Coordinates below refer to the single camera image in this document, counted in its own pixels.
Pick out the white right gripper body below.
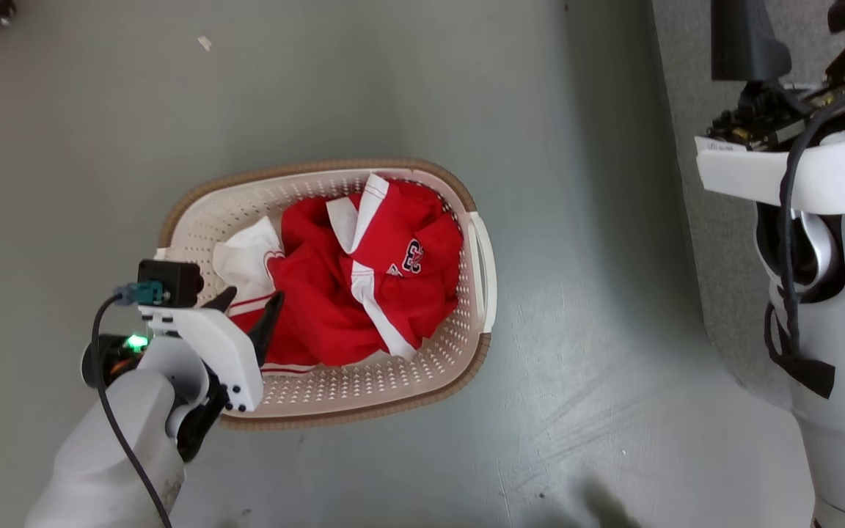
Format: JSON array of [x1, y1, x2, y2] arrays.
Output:
[[695, 29, 845, 216]]

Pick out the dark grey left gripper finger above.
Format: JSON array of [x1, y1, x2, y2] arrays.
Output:
[[202, 286, 238, 314], [248, 292, 285, 364]]

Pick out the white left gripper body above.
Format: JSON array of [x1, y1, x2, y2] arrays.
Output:
[[136, 304, 266, 414]]

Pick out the red shorts with number print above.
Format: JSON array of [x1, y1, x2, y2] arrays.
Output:
[[267, 174, 465, 367]]

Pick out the cream perforated laundry basket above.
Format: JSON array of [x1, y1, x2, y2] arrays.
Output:
[[157, 158, 498, 431]]

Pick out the grey fabric sofa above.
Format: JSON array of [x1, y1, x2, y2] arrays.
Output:
[[650, 0, 845, 411]]

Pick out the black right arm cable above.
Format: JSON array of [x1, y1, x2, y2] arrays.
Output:
[[764, 87, 845, 400]]

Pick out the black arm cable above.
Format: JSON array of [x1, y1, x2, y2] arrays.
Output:
[[764, 87, 845, 400], [90, 293, 175, 528]]

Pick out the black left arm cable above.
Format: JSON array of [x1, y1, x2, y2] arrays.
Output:
[[90, 293, 175, 528]]

